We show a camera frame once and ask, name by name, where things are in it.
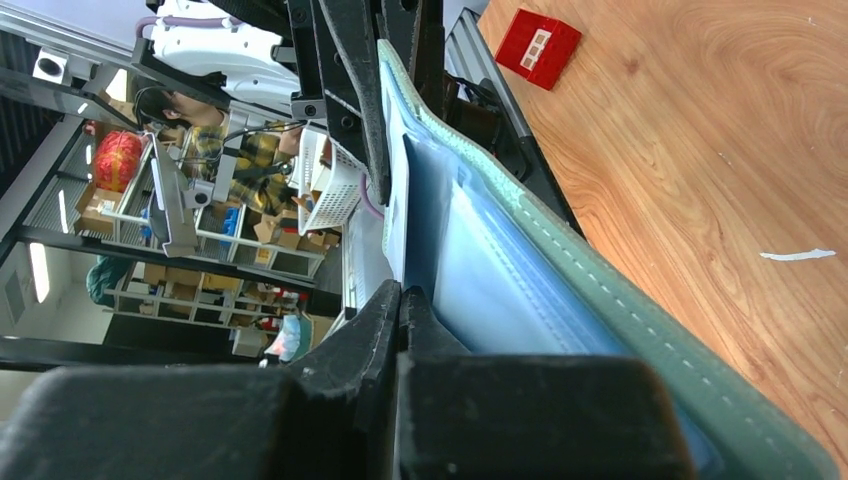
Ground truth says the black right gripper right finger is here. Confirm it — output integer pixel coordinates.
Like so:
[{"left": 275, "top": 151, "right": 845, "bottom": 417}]
[{"left": 397, "top": 287, "right": 696, "bottom": 479}]

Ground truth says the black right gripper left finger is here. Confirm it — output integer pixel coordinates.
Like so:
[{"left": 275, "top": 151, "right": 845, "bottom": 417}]
[{"left": 1, "top": 280, "right": 401, "bottom": 479}]

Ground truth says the red white toy block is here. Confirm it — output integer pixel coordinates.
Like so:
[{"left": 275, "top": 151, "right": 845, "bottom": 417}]
[{"left": 495, "top": 9, "right": 583, "bottom": 91}]

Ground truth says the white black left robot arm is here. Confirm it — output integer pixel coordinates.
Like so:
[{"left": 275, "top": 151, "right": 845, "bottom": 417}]
[{"left": 132, "top": 0, "right": 444, "bottom": 204}]

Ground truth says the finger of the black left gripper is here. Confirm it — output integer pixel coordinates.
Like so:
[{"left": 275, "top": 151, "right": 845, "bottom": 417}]
[
  {"left": 286, "top": 1, "right": 391, "bottom": 205},
  {"left": 380, "top": 0, "right": 444, "bottom": 117}
]

